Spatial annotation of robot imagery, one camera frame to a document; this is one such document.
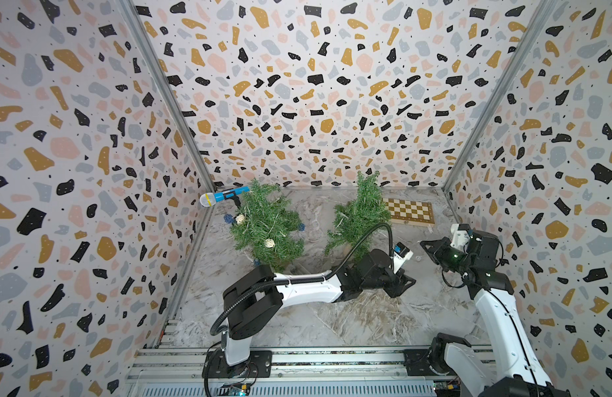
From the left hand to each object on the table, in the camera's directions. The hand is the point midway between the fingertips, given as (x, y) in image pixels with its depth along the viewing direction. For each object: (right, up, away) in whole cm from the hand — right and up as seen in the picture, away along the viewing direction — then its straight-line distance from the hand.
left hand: (415, 276), depth 73 cm
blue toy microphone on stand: (-68, +24, +15) cm, 74 cm away
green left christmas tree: (-44, +14, -2) cm, 46 cm away
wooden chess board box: (+11, +19, +37) cm, 43 cm away
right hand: (+4, +10, +5) cm, 12 cm away
